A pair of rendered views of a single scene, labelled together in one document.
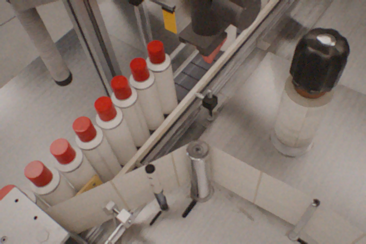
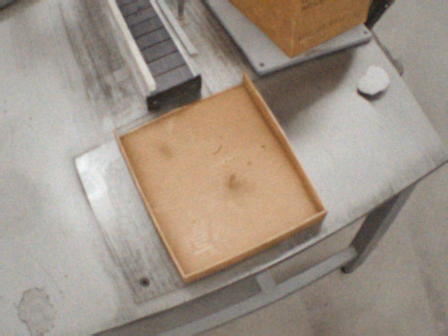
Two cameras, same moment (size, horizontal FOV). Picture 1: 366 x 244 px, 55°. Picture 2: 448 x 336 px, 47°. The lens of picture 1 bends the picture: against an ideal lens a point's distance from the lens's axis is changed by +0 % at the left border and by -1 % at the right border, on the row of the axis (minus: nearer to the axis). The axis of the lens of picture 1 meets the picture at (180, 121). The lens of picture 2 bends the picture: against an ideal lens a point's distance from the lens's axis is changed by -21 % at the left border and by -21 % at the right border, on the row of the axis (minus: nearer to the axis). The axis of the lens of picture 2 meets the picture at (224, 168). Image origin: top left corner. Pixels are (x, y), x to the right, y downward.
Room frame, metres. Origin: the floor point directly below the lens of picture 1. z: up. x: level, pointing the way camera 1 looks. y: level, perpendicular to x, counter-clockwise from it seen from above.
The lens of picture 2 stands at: (1.36, -1.11, 1.81)
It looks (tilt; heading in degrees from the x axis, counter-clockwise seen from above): 64 degrees down; 108
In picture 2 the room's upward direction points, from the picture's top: 1 degrees clockwise
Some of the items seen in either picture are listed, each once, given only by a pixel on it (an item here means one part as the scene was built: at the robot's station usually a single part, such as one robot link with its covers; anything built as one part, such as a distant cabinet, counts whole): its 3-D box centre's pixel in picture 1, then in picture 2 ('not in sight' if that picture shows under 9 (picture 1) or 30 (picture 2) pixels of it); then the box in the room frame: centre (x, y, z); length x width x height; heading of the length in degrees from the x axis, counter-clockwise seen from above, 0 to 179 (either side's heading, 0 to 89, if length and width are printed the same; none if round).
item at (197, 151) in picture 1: (200, 173); not in sight; (0.27, -0.02, 0.97); 0.05 x 0.05 x 0.19
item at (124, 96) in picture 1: (130, 113); not in sight; (0.42, 0.10, 0.98); 0.05 x 0.05 x 0.20
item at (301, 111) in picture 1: (305, 98); not in sight; (0.36, -0.24, 1.03); 0.09 x 0.09 x 0.30
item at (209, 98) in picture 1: (210, 104); not in sight; (0.48, -0.08, 0.89); 0.03 x 0.03 x 0.12; 45
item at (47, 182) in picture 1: (58, 192); not in sight; (0.27, 0.24, 0.98); 0.05 x 0.05 x 0.20
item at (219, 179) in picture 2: not in sight; (216, 173); (1.21, -0.68, 0.85); 0.30 x 0.26 x 0.04; 135
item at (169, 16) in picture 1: (169, 19); not in sight; (0.55, -0.01, 1.09); 0.03 x 0.01 x 0.06; 45
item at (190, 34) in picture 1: (206, 18); not in sight; (0.51, -0.08, 1.12); 0.10 x 0.07 x 0.07; 135
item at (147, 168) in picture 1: (157, 189); not in sight; (0.25, 0.06, 0.97); 0.02 x 0.02 x 0.19
